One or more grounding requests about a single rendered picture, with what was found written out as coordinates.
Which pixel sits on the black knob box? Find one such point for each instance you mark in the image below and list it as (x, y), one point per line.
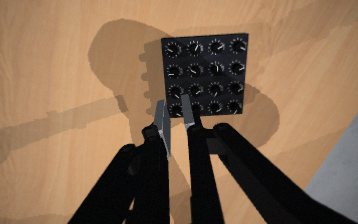
(209, 79)

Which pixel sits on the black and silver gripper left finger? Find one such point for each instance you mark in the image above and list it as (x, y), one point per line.
(110, 199)

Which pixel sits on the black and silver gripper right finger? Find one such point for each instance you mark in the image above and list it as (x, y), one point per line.
(275, 196)

